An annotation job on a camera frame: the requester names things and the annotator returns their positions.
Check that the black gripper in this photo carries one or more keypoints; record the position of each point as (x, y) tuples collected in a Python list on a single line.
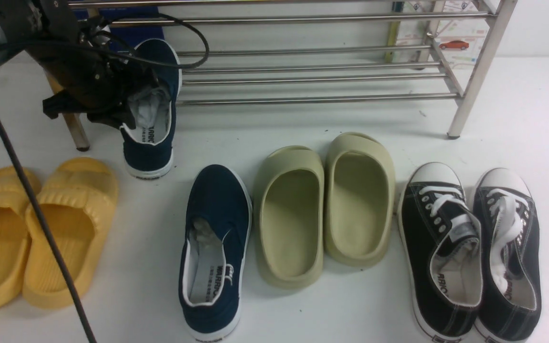
[(75, 54)]

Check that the navy canvas shoe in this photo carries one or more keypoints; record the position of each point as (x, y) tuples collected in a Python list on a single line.
[(218, 223), (148, 148)]

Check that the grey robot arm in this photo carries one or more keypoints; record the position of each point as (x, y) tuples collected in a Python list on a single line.
[(20, 25)]

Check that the blue box behind rack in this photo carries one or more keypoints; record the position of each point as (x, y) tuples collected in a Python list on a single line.
[(133, 35)]

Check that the stainless steel shoe rack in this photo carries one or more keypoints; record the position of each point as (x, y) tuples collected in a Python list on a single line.
[(435, 66)]

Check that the right yellow slipper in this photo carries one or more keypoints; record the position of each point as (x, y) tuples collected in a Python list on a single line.
[(78, 201)]

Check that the left beige slipper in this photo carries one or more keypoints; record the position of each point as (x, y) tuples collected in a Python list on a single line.
[(288, 195)]

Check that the beige slipper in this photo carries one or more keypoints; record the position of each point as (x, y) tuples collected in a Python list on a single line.
[(288, 195), (359, 203)]

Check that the right beige slipper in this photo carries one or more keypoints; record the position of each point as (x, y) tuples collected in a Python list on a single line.
[(359, 203)]

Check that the white poster with red car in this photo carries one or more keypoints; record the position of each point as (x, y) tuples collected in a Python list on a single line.
[(460, 40)]

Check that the left black canvas sneaker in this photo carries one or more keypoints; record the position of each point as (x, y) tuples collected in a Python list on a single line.
[(442, 242)]

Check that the black canvas sneaker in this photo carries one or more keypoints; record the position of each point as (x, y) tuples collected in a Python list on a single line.
[(511, 302), (442, 242)]

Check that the right black canvas sneaker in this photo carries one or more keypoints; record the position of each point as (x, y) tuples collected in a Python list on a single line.
[(511, 302)]

